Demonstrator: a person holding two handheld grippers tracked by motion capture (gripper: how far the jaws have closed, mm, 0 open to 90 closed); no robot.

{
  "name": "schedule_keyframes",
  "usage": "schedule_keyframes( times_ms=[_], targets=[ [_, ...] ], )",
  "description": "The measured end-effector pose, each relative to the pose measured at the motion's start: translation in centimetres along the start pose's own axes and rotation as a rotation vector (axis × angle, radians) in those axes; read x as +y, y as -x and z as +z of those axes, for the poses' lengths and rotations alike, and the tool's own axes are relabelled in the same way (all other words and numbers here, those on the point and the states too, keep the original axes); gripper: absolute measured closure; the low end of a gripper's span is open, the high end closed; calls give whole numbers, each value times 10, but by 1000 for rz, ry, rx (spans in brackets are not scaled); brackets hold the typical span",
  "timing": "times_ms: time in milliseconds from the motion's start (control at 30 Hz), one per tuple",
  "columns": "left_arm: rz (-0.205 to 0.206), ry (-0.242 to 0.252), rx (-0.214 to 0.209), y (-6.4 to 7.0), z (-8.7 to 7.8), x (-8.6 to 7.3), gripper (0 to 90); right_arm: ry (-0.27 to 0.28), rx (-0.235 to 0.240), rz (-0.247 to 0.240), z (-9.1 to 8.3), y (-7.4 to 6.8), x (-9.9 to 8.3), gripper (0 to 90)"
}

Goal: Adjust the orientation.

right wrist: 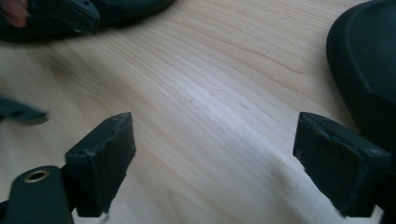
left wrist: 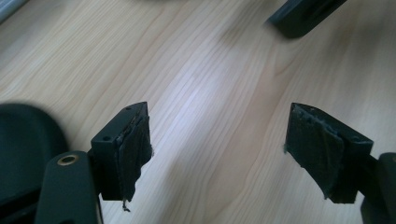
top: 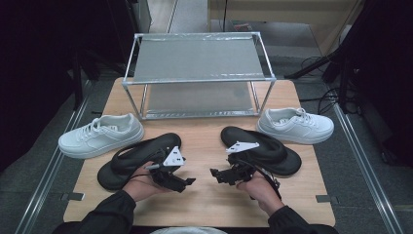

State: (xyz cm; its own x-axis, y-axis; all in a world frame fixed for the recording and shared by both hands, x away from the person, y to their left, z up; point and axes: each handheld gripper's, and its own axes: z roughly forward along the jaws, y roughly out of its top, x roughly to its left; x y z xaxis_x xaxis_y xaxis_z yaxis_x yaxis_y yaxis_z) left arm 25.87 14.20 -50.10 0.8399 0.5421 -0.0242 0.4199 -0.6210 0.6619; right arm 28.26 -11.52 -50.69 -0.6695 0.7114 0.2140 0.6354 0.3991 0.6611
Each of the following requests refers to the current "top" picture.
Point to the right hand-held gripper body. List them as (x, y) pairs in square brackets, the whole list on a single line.
[(242, 169)]

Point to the wooden cabinet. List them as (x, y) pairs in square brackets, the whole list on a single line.
[(279, 9)]

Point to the white sneaker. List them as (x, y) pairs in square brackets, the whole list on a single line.
[(302, 130), (97, 139)]

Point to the metal shoe rack grey shelves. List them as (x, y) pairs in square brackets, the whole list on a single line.
[(195, 61)]

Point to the dark metal stand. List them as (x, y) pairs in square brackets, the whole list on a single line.
[(77, 84)]

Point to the metal floor rail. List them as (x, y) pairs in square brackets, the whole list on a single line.
[(48, 175), (367, 169)]

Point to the person's right hand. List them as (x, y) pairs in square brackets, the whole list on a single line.
[(259, 190)]

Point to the person's left hand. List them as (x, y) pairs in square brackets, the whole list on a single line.
[(139, 185)]

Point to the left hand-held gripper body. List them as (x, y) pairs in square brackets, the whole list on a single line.
[(168, 177)]

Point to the person's light clothing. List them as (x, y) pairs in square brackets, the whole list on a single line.
[(188, 230)]

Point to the black flip-flop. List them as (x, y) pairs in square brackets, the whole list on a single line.
[(130, 159), (276, 152)]

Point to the black stand leg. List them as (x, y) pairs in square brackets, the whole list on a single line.
[(311, 66)]

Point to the grey tape strip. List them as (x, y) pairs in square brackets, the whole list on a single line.
[(325, 199), (74, 196)]

